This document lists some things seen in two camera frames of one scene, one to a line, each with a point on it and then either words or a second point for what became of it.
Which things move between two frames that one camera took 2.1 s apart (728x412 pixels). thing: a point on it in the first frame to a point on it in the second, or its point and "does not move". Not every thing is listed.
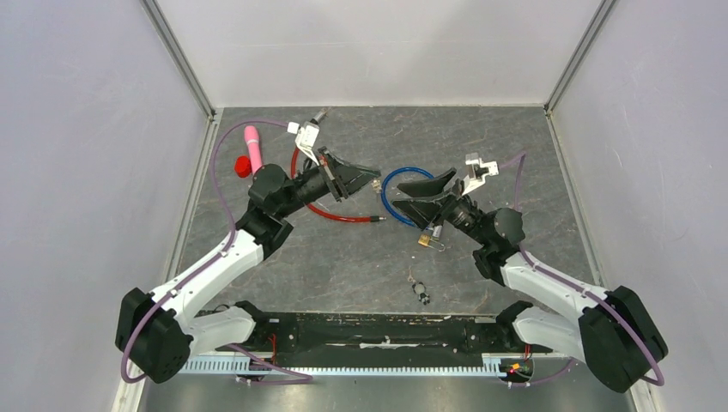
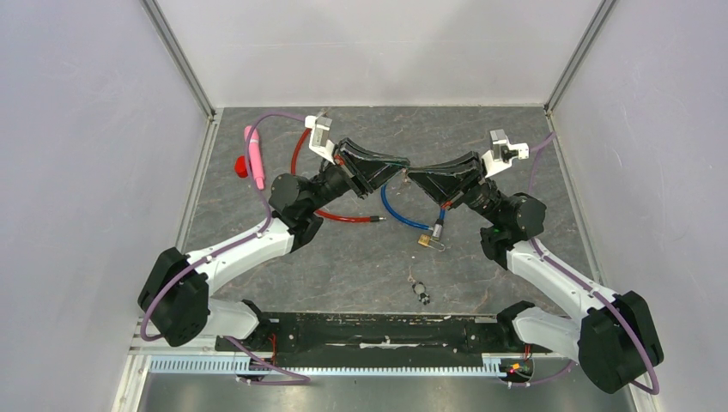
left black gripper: (329, 171) to (360, 182)
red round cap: (243, 166) does not move
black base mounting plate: (378, 339) does not move
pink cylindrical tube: (252, 139) does not move
